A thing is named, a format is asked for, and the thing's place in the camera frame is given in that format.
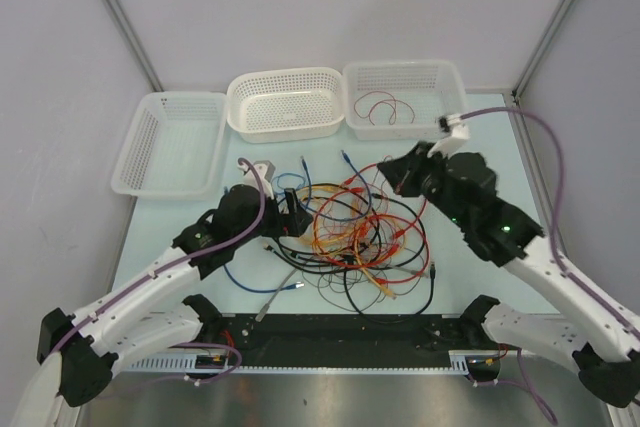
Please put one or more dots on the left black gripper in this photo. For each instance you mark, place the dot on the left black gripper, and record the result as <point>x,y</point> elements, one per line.
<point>292,224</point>

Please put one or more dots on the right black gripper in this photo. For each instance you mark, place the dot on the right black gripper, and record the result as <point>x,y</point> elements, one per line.
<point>402,172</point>

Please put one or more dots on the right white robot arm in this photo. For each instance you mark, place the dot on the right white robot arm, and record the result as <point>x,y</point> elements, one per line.
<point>600,341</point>

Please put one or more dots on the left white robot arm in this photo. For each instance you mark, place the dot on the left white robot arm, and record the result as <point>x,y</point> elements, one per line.
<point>98,341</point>

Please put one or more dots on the right white plastic basket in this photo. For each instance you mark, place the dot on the right white plastic basket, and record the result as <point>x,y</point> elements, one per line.
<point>401,99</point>

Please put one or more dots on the white plastic basket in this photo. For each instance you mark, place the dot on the white plastic basket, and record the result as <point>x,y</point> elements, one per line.
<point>286,105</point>
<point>173,146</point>
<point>401,99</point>

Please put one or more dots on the middle white plastic basket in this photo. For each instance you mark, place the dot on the middle white plastic basket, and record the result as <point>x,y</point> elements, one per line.
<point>286,105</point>

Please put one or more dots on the left white plastic basket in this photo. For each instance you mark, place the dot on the left white plastic basket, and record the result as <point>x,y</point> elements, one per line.
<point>173,146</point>

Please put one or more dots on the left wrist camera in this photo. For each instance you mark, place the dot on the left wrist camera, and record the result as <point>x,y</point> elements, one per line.
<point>259,176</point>

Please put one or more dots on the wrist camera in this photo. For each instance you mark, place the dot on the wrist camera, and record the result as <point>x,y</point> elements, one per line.
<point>259,176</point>
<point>456,134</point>

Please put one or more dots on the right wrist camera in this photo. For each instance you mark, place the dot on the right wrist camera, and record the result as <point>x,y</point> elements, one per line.
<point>456,134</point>

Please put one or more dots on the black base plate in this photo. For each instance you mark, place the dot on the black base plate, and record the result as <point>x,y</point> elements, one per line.
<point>315,342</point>

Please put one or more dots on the white slotted cable duct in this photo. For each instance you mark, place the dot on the white slotted cable duct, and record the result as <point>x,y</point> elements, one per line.
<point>185,363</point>

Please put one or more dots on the aluminium frame post right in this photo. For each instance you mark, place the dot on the aluminium frame post right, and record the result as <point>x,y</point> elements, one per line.
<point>542,46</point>

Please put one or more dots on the aluminium frame post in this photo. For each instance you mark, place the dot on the aluminium frame post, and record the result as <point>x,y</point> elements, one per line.
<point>542,46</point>
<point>133,43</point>

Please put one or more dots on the aluminium frame post left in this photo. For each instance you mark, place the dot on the aluminium frame post left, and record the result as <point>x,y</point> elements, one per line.
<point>133,43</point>

